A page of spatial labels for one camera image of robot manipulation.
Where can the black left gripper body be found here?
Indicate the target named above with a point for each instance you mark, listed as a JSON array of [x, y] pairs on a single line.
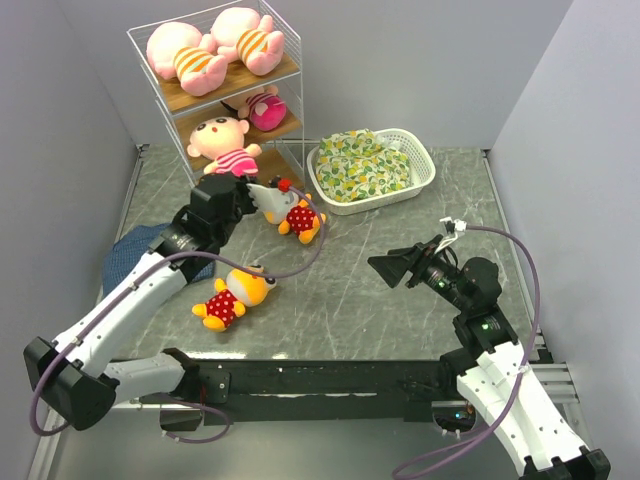
[[243, 205]]

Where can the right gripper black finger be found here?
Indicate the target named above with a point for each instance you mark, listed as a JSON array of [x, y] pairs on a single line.
[[400, 260], [395, 276]]

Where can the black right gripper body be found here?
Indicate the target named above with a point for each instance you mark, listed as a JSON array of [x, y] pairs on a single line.
[[437, 274]]

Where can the yellow plush red dotted dress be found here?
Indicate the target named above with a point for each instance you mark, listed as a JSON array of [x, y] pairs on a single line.
[[234, 294]]

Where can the black-haired doll pink striped dress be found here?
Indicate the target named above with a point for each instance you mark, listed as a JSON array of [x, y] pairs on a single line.
[[261, 106]]

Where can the pink plush pig striped shirt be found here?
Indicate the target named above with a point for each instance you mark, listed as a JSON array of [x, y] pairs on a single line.
[[177, 50]]

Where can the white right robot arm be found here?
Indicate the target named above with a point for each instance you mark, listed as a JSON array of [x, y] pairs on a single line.
[[491, 369]]

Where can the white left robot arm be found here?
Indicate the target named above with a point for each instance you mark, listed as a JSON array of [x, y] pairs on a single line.
[[76, 373]]

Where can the white plastic basket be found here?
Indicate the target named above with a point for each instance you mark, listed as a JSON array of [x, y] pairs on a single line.
[[422, 171]]

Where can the blue checked cloth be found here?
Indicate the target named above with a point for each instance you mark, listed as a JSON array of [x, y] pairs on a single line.
[[120, 265]]

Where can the lemon print cloth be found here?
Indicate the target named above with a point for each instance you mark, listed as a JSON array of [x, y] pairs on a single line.
[[358, 165]]

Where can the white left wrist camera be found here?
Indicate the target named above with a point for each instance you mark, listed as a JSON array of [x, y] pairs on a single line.
[[278, 198]]

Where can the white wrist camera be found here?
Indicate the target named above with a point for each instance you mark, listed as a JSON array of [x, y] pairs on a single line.
[[454, 229], [278, 198]]

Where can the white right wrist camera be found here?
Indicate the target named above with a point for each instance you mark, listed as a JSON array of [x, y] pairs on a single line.
[[454, 229]]

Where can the white wire wooden shelf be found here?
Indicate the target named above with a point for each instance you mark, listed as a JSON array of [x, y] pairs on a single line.
[[182, 112]]

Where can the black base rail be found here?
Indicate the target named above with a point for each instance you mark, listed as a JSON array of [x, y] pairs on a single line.
[[297, 390]]

